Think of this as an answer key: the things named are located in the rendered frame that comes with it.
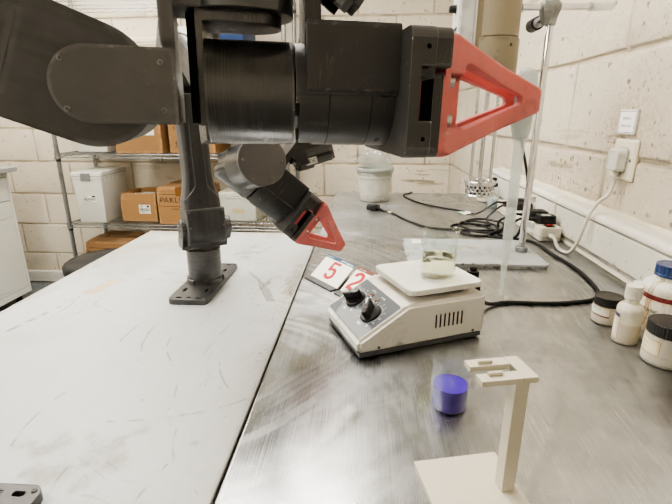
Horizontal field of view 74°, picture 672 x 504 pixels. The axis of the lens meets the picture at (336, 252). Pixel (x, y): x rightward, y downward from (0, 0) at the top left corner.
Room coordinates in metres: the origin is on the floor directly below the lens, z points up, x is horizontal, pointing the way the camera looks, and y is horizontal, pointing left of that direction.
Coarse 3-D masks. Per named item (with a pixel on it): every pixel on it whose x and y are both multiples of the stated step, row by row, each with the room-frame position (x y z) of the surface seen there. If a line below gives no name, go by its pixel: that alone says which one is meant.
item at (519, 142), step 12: (516, 144) 0.30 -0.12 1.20; (516, 156) 0.30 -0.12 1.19; (516, 168) 0.30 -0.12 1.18; (516, 180) 0.30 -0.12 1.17; (516, 192) 0.30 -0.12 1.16; (516, 204) 0.30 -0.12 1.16; (504, 228) 0.30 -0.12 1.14; (504, 240) 0.30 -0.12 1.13; (504, 252) 0.30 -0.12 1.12; (504, 264) 0.30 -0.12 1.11; (504, 276) 0.30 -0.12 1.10
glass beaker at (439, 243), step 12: (432, 228) 0.64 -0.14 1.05; (444, 228) 0.63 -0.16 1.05; (456, 228) 0.63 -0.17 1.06; (432, 240) 0.59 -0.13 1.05; (444, 240) 0.59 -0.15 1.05; (456, 240) 0.60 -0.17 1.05; (432, 252) 0.59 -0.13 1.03; (444, 252) 0.59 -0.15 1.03; (456, 252) 0.60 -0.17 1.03; (420, 264) 0.62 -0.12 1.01; (432, 264) 0.59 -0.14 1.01; (444, 264) 0.59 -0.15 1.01; (420, 276) 0.61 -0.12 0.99; (432, 276) 0.59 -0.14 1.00; (444, 276) 0.59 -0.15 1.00
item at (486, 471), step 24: (480, 360) 0.31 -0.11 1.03; (504, 360) 0.32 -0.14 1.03; (480, 384) 0.29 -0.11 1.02; (504, 384) 0.29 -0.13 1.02; (528, 384) 0.30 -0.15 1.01; (504, 408) 0.31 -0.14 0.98; (504, 432) 0.31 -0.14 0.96; (456, 456) 0.34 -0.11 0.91; (480, 456) 0.34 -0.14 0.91; (504, 456) 0.30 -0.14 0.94; (432, 480) 0.31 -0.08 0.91; (456, 480) 0.31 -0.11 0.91; (480, 480) 0.31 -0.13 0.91; (504, 480) 0.30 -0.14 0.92
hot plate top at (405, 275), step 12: (384, 264) 0.67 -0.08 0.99; (396, 264) 0.67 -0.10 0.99; (408, 264) 0.67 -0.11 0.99; (384, 276) 0.63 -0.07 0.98; (396, 276) 0.61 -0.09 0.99; (408, 276) 0.61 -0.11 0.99; (456, 276) 0.61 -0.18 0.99; (468, 276) 0.61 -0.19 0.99; (408, 288) 0.57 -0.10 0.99; (420, 288) 0.57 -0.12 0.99; (432, 288) 0.57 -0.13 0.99; (444, 288) 0.57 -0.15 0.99; (456, 288) 0.58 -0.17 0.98; (468, 288) 0.59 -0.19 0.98
